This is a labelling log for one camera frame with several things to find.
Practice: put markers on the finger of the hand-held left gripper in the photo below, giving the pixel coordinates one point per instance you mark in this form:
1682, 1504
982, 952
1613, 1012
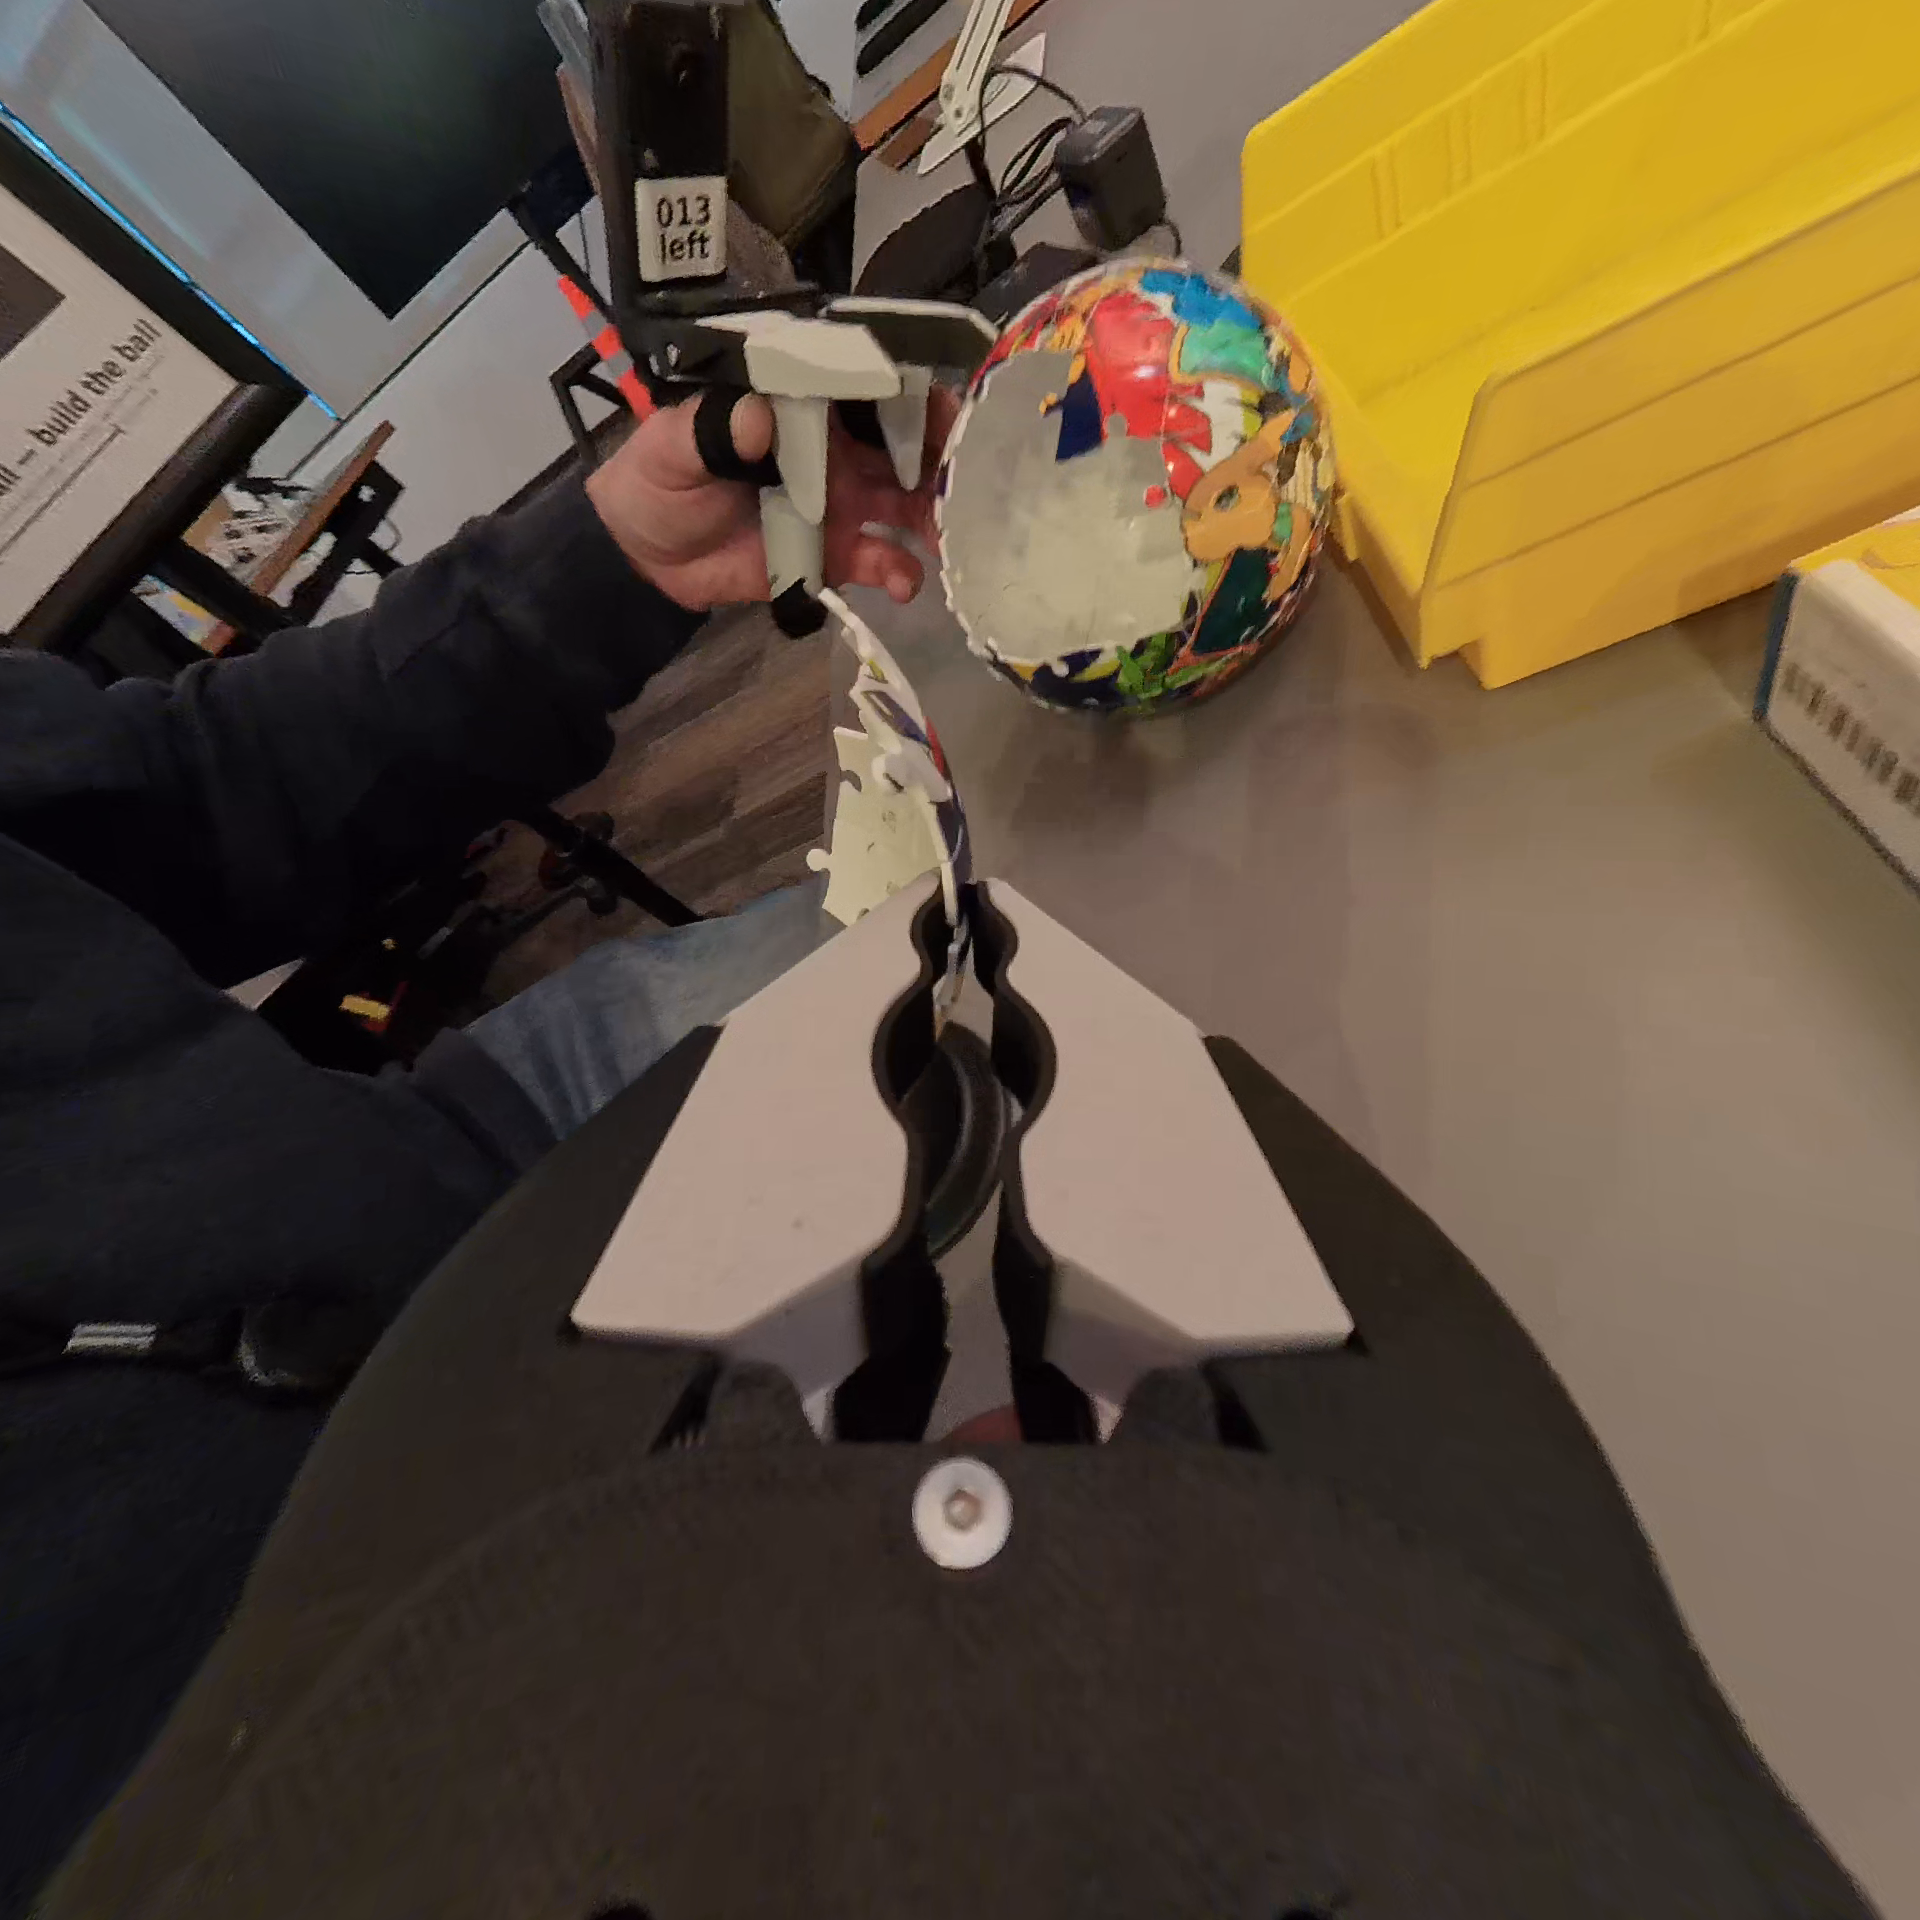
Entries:
929, 330
812, 354

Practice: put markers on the dark olive bag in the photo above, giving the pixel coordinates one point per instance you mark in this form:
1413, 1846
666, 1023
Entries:
789, 135

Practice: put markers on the white curved puzzle segment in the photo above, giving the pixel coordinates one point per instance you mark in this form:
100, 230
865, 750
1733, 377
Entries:
887, 825

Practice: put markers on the black flat screen monitor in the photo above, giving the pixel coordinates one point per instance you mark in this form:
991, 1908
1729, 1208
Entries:
376, 135

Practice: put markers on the person's left hand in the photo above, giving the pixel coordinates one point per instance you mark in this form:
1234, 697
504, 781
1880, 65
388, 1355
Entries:
677, 525

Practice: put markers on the person's left forearm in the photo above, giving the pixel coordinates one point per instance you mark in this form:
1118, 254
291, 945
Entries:
376, 706

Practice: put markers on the black power adapter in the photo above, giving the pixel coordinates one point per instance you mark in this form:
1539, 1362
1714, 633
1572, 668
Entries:
1111, 172

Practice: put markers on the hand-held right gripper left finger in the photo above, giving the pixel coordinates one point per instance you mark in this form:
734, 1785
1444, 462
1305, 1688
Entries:
752, 1187

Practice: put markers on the yellow plastic storage bin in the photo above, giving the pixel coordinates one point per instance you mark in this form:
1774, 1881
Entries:
1622, 346

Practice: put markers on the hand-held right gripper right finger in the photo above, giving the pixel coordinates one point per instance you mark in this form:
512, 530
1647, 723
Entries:
1171, 1187

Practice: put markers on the black chair base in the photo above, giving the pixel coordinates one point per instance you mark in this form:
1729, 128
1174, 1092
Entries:
584, 864

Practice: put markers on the colourful puzzle ball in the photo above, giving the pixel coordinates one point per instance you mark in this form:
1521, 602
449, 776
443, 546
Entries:
1171, 496

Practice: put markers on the framed instruction sign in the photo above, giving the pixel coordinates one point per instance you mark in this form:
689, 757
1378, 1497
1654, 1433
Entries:
106, 435

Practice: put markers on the person's blue jeans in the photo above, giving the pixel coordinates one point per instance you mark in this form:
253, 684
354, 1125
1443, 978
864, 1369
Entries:
647, 1006

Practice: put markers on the white pointed plastic part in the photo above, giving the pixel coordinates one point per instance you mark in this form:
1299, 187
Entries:
969, 76

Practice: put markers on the wooden side table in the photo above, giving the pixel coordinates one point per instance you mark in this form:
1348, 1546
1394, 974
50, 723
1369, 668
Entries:
324, 482

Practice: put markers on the blue cardboard puzzle box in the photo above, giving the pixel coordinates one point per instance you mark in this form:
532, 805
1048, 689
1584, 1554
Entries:
1852, 689

